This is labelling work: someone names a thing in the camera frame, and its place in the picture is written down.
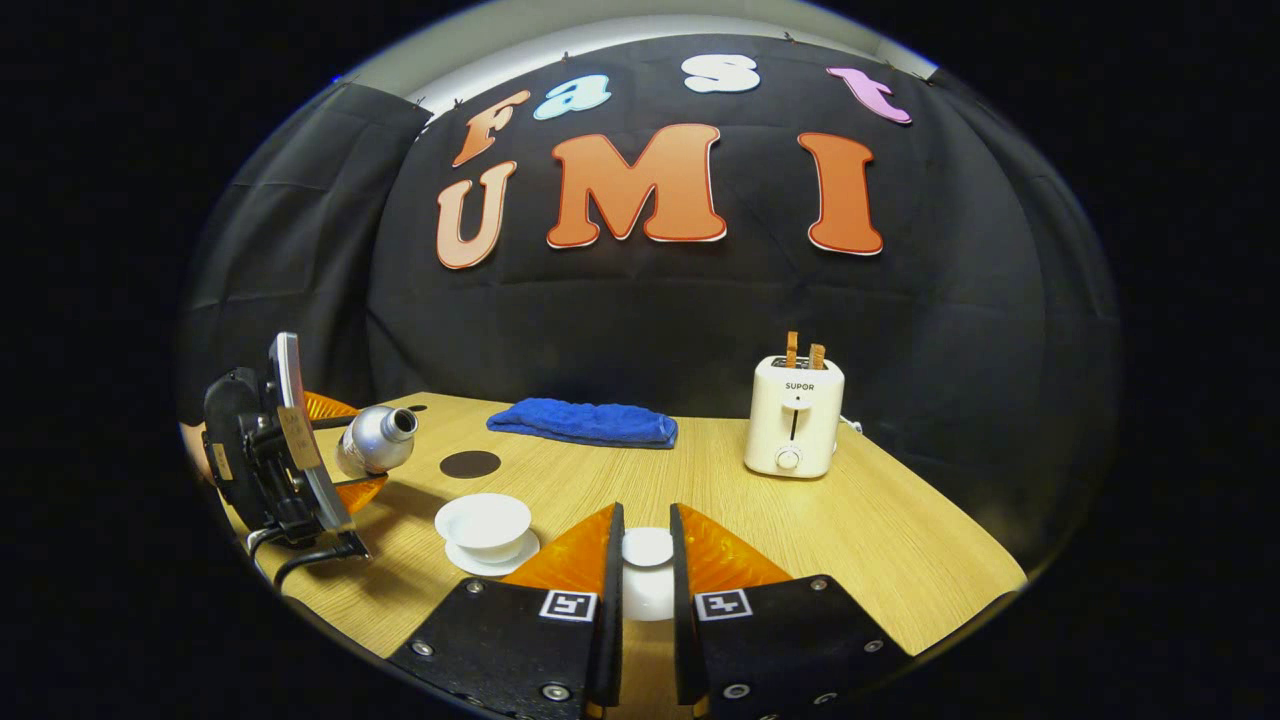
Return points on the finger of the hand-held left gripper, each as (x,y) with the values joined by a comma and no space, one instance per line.
(328,408)
(360,492)

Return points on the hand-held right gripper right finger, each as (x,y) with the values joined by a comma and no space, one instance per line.
(683,620)

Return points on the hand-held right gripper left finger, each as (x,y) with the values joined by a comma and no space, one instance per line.
(610,620)

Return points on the white teacup lid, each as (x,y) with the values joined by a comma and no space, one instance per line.
(648,590)

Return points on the silver water bottle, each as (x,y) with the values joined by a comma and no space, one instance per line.
(370,445)

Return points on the dark round coaster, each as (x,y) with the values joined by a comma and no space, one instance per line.
(470,464)

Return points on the white teacup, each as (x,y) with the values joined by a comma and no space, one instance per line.
(483,520)

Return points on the white saucer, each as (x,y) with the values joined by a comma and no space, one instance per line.
(520,560)

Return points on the blue towel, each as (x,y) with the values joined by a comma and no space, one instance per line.
(585,422)

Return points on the cream toaster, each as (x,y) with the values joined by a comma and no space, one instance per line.
(795,420)

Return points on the black backdrop cloth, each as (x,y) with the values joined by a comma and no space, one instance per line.
(650,320)

